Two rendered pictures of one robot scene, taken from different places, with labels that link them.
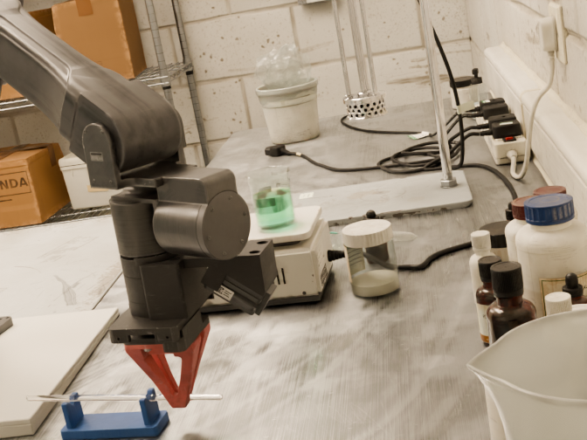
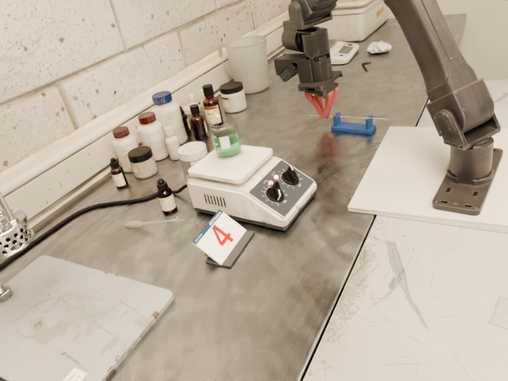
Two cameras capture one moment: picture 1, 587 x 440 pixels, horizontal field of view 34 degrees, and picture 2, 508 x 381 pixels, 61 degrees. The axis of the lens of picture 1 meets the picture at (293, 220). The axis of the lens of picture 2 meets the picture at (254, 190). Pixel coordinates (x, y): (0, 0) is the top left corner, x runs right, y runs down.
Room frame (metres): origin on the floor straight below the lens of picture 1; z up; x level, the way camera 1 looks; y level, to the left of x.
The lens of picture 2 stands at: (1.79, 0.36, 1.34)
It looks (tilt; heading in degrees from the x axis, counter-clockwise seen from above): 31 degrees down; 205
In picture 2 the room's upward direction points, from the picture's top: 11 degrees counter-clockwise
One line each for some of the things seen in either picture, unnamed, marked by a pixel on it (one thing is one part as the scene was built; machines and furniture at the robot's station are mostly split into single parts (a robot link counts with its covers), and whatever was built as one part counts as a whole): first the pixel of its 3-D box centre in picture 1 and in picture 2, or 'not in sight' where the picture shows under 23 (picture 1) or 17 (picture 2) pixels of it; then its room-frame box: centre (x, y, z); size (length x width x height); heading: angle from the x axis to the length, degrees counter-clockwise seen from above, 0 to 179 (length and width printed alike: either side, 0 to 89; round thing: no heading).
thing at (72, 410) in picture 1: (111, 413); (352, 122); (0.84, 0.20, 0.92); 0.10 x 0.03 x 0.04; 74
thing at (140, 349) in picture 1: (176, 354); (320, 101); (0.83, 0.13, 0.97); 0.07 x 0.07 x 0.09; 74
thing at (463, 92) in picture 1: (464, 92); not in sight; (2.16, -0.43, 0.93); 0.06 x 0.06 x 0.06
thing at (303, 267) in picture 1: (255, 262); (246, 184); (1.16, 0.06, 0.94); 0.22 x 0.13 x 0.08; 78
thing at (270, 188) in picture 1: (273, 198); (224, 135); (1.13, 0.02, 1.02); 0.06 x 0.05 x 0.08; 46
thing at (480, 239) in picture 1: (484, 267); (172, 142); (0.99, -0.20, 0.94); 0.03 x 0.03 x 0.08
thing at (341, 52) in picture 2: not in sight; (317, 52); (0.23, -0.01, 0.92); 0.26 x 0.19 x 0.05; 85
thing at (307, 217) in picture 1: (269, 227); (230, 162); (1.15, 0.03, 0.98); 0.12 x 0.12 x 0.01; 78
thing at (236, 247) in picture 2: not in sight; (224, 236); (1.29, 0.06, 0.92); 0.09 x 0.06 x 0.04; 174
